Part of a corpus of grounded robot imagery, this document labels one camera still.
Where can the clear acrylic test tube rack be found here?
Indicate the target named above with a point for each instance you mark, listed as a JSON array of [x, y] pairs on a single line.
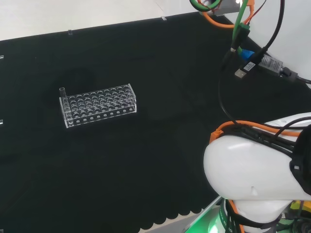
[[107, 102]]

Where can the small ribbed adapter box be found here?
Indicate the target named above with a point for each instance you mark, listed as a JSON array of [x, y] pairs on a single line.
[[271, 63]]

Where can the black bench cloth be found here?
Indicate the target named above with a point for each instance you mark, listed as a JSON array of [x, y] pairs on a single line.
[[145, 157]]

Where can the clear glass test tube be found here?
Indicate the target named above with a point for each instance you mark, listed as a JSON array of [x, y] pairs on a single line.
[[63, 93]]

